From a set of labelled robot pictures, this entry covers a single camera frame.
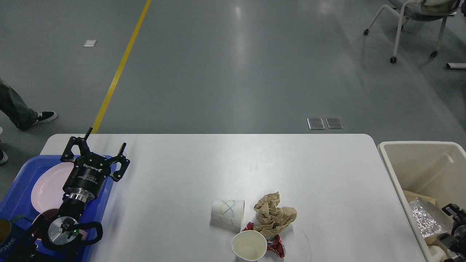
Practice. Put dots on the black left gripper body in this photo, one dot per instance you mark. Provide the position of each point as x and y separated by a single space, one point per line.
85 182

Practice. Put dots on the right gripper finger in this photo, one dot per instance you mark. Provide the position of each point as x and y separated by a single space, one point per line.
445 241
458 215

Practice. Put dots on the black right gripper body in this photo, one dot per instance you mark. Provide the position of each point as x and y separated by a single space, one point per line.
459 233

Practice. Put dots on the brown paper bag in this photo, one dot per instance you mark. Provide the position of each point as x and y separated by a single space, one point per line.
410 196

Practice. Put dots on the aluminium foil tray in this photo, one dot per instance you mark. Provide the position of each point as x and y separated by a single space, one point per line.
430 219

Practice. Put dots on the pink plate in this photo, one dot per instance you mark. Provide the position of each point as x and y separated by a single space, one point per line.
47 193

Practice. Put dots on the brown paper ball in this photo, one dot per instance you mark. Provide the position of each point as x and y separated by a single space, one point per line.
273 219

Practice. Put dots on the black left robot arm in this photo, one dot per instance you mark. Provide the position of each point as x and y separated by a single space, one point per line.
64 232

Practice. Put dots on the beige plastic bin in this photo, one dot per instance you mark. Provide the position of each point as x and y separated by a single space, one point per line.
430 168

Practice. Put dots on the person's near leg and shoe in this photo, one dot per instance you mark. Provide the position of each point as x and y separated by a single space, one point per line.
3 156

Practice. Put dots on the person's leg and shoe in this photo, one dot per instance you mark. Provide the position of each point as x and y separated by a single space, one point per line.
3 156
23 117

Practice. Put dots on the person's far leg and shoe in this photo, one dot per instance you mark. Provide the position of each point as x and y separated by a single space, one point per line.
23 117

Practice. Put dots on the dark blue mug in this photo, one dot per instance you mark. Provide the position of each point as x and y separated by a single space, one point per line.
10 234

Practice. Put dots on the patterned paper cup lying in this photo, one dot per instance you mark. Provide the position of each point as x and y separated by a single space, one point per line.
230 212

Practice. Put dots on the white paper scrap on floor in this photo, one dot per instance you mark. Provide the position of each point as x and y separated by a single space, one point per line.
90 43

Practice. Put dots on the white paper cup upright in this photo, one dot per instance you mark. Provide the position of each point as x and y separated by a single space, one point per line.
249 246

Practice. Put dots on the white bar on floor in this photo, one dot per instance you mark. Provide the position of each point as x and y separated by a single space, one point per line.
456 66

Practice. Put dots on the right metal floor socket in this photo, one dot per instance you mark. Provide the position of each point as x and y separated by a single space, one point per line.
334 123

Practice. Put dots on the metal floor socket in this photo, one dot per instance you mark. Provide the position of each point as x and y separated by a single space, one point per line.
334 123
316 123

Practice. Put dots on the left metal floor socket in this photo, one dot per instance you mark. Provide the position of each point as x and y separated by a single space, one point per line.
316 123

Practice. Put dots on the red foil wrapper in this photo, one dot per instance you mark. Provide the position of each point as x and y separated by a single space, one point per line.
274 244

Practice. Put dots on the white office chair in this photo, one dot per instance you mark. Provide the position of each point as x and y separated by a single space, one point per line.
419 10

